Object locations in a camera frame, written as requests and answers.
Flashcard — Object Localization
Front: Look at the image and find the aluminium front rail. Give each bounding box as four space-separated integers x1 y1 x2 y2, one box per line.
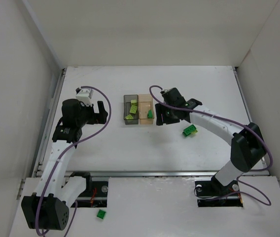
33 170 270 178

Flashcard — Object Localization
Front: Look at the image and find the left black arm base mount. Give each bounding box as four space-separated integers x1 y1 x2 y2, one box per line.
76 181 108 208

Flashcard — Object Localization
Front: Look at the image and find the small dark green lego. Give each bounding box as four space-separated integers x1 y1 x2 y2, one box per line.
97 209 106 220

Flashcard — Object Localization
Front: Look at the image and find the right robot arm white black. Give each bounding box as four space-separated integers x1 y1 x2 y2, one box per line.
155 87 266 195

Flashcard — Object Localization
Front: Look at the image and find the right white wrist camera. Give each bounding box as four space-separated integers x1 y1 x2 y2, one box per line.
160 88 171 94

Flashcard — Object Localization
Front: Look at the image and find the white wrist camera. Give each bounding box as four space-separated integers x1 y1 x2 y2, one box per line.
75 88 93 106
160 88 171 94

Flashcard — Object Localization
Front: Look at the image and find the orange transparent container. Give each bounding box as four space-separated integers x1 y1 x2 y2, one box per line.
138 94 154 125

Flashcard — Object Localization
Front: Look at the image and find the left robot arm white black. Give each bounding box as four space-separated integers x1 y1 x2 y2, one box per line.
21 99 110 236

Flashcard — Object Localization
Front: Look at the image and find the lime green small lego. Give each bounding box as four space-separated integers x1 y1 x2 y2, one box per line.
131 100 137 106

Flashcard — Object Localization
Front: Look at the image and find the dark green long lego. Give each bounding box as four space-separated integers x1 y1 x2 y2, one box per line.
182 124 197 137

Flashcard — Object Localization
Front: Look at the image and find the dark green square lego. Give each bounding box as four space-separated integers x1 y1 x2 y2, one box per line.
147 110 153 119

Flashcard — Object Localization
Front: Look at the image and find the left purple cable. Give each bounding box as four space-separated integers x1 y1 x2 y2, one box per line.
35 85 112 237

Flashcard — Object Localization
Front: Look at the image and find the grey transparent container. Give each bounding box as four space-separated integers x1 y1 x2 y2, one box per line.
123 94 139 125

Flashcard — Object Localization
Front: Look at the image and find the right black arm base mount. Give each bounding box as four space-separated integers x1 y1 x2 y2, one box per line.
194 180 243 207

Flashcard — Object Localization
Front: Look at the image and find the lime green 2x3 lego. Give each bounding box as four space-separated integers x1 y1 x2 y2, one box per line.
129 105 138 114

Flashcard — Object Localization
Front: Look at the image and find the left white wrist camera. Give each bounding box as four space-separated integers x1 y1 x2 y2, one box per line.
75 88 93 106

